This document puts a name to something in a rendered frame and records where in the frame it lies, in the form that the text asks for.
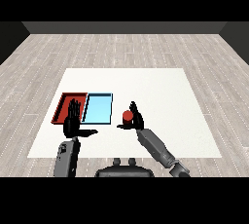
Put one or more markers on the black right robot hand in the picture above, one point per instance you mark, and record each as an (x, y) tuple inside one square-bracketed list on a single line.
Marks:
[(138, 119)]

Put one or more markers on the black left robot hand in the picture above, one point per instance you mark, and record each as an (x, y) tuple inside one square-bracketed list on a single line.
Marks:
[(71, 126)]

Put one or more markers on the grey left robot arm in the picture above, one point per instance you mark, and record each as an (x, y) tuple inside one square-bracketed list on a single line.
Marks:
[(66, 158)]

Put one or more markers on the small red can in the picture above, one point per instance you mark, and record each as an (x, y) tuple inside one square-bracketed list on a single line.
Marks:
[(127, 117)]

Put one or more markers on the shallow red open box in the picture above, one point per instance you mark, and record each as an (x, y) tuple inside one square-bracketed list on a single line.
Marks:
[(63, 107)]

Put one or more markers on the shallow light blue open box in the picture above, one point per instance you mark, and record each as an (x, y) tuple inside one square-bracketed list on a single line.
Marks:
[(97, 108)]

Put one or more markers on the dark grey robot body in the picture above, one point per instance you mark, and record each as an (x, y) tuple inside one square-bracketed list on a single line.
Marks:
[(124, 169)]

